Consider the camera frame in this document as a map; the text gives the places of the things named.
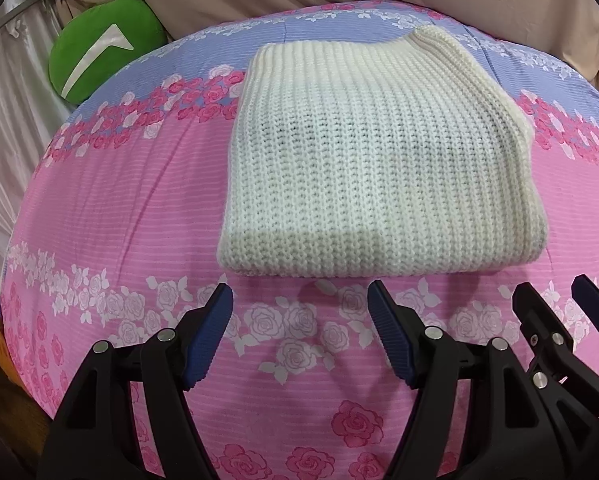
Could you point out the green pillow with white mark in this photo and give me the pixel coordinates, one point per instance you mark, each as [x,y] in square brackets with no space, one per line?
[94,35]

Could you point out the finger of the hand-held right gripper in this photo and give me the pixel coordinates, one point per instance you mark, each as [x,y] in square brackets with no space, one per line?
[539,315]
[597,310]

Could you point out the silver satin curtain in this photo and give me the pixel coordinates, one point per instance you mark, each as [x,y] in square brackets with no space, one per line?
[9,110]

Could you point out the white red knitted sweater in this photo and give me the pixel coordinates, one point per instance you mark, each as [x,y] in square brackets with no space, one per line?
[369,160]

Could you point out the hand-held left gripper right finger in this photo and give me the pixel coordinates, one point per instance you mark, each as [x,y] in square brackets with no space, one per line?
[392,335]

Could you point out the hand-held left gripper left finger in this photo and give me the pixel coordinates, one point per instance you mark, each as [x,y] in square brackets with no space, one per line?
[207,340]

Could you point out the pink blue floral blanket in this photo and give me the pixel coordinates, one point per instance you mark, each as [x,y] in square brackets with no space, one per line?
[129,185]

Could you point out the brown cloth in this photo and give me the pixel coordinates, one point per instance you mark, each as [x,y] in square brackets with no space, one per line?
[19,435]

